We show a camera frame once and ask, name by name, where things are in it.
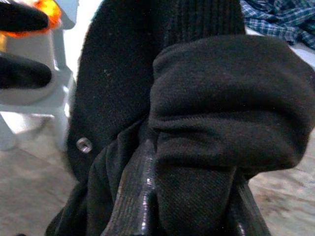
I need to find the pale plastic child chair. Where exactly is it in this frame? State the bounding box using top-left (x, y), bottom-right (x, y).
top-left (0, 0), bottom-right (82, 152)

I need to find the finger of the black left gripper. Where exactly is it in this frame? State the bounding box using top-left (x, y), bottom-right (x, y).
top-left (0, 0), bottom-right (50, 33)
top-left (0, 53), bottom-right (53, 90)

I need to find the blue plaid shirt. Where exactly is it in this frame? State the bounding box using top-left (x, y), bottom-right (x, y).
top-left (240, 0), bottom-right (315, 50)

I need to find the black knit garment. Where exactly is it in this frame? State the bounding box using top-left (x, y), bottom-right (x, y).
top-left (45, 0), bottom-right (315, 236)

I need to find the salmon orange plastic hanger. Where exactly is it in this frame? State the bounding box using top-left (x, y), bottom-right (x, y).
top-left (0, 0), bottom-right (63, 50)

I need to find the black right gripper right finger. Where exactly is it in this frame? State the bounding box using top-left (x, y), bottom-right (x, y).
top-left (235, 180), bottom-right (272, 236)

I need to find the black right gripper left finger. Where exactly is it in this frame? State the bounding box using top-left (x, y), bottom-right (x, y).
top-left (102, 139), bottom-right (158, 236)

